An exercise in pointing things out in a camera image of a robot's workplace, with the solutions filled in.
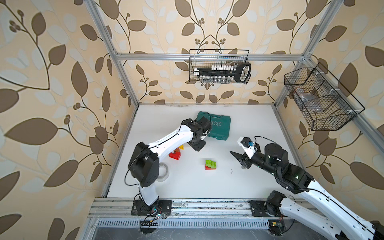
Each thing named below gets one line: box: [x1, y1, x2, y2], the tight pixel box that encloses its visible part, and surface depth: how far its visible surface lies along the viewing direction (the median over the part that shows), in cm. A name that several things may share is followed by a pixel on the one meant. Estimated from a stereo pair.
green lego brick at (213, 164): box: [211, 160, 217, 169], surface depth 86 cm
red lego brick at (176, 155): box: [169, 152, 181, 160], surface depth 93 cm
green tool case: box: [196, 111, 231, 141], surface depth 106 cm
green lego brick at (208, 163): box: [205, 159, 212, 168], surface depth 84 cm
